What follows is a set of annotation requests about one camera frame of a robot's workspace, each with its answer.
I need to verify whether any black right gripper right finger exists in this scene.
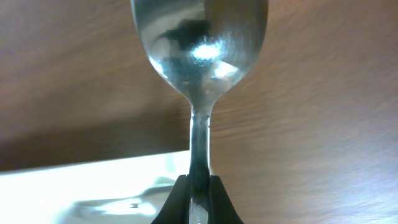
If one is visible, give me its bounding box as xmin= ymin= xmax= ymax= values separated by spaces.
xmin=209 ymin=175 xmax=244 ymax=224

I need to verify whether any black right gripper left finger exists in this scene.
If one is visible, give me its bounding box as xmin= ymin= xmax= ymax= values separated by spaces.
xmin=151 ymin=175 xmax=190 ymax=224

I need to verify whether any white cutlery organizer tray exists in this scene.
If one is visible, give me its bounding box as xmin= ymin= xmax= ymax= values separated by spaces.
xmin=1 ymin=151 xmax=190 ymax=224

